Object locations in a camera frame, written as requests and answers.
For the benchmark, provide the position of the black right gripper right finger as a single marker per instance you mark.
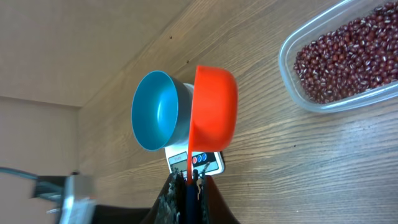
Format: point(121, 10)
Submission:
point(214, 209)

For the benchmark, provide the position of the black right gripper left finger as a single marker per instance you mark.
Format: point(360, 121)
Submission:
point(169, 207)

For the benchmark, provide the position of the red measuring scoop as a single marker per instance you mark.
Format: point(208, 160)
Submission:
point(214, 112)

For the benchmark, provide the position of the white digital kitchen scale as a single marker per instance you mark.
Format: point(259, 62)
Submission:
point(177, 156)

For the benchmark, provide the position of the blue plastic bowl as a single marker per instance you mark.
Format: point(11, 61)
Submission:
point(161, 111)

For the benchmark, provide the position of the clear plastic bean container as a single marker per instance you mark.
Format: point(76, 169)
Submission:
point(329, 20)

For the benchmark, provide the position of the red adzuki beans in container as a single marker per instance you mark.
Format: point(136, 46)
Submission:
point(359, 56)

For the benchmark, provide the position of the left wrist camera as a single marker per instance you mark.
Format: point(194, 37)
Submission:
point(73, 196)

